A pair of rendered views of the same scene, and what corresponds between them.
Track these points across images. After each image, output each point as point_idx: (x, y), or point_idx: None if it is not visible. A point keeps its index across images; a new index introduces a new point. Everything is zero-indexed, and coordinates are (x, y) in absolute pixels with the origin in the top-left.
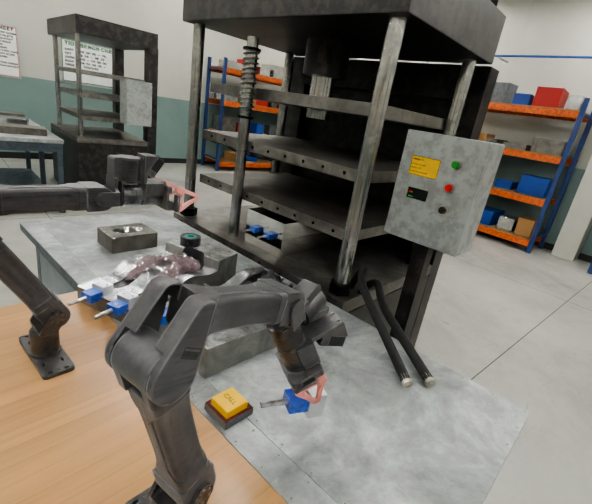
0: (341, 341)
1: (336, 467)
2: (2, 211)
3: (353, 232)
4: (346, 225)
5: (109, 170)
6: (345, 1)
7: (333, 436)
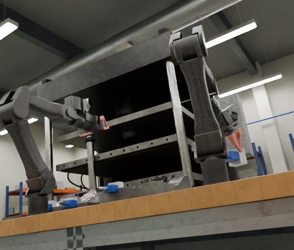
0: (236, 116)
1: None
2: (30, 101)
3: (187, 163)
4: (182, 162)
5: (66, 104)
6: (141, 62)
7: None
